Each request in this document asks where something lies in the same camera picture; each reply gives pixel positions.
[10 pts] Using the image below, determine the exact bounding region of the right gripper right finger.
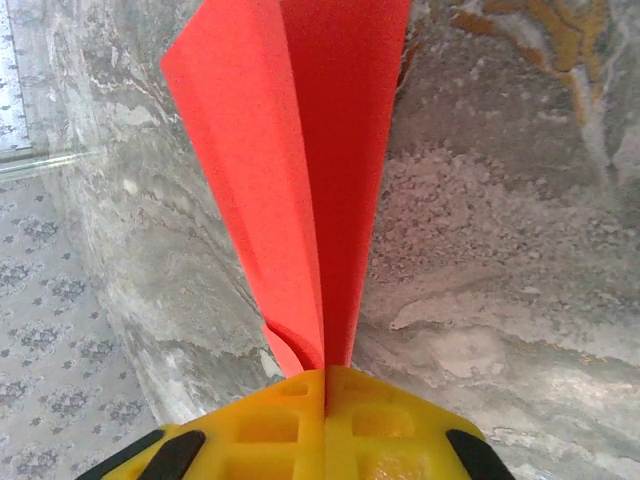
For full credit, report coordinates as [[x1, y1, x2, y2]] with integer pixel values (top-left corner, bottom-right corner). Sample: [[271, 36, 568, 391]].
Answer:
[[323, 364, 517, 480]]

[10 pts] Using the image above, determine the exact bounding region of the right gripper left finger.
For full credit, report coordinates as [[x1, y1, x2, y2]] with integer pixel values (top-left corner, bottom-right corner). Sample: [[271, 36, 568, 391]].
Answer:
[[74, 368, 327, 480]]

